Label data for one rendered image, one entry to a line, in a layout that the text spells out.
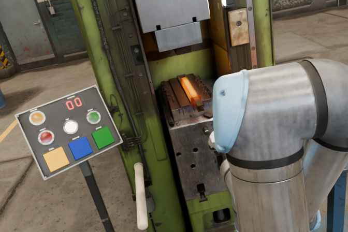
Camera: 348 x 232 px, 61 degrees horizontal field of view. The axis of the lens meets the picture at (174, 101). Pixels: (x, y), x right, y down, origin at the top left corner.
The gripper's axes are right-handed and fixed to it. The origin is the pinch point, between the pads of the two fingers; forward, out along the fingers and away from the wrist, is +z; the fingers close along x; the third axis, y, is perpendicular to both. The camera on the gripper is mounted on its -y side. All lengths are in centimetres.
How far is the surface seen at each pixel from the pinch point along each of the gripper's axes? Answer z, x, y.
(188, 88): 46.3, -0.7, -0.8
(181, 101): 38.5, -6.5, 1.9
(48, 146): 11, -64, -5
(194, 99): 29.8, -0.9, -1.2
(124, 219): 76, -62, 101
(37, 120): 16, -66, -15
